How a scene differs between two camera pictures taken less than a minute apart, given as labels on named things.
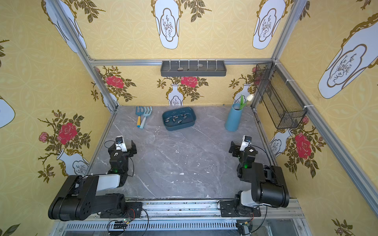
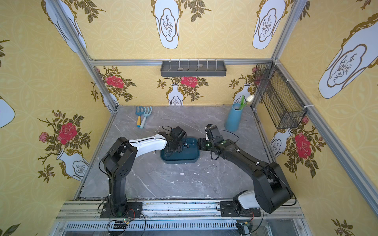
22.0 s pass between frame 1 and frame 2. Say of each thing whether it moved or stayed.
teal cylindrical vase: stayed
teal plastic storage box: moved
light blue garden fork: stayed
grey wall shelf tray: stayed
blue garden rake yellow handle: stayed
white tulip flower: stayed
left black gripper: moved
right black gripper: moved
